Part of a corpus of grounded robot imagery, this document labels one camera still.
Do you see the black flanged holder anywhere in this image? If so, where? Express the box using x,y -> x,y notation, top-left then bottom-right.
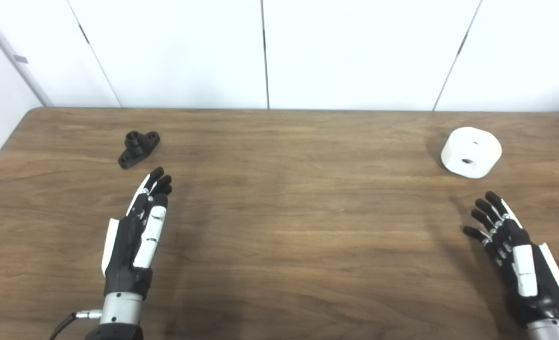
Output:
118,131 -> 161,170

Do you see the round white piece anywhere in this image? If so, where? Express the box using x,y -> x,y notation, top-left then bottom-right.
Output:
440,127 -> 503,179

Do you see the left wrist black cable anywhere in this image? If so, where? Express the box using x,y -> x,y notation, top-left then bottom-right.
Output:
48,309 -> 103,340

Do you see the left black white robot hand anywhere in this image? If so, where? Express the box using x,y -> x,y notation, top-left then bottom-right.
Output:
101,166 -> 173,300

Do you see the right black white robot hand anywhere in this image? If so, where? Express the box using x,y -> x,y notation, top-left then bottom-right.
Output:
463,191 -> 559,327

